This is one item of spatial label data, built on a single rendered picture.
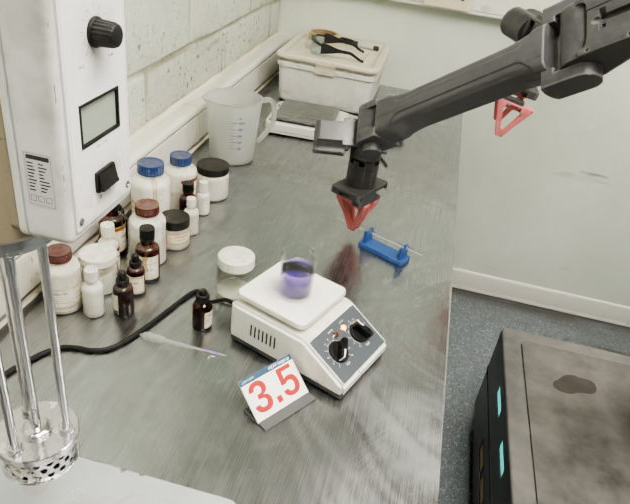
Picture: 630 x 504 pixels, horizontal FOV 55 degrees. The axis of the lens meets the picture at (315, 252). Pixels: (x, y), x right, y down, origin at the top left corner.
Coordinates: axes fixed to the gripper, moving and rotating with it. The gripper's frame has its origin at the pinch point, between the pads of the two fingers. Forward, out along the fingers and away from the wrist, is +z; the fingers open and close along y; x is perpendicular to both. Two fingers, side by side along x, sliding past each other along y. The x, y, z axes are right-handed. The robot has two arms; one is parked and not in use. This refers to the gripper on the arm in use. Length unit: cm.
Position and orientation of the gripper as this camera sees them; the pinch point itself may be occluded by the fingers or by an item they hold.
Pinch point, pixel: (353, 225)
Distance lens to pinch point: 120.3
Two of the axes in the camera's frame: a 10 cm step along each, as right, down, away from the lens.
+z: -1.2, 8.5, 5.2
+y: -6.1, 3.5, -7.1
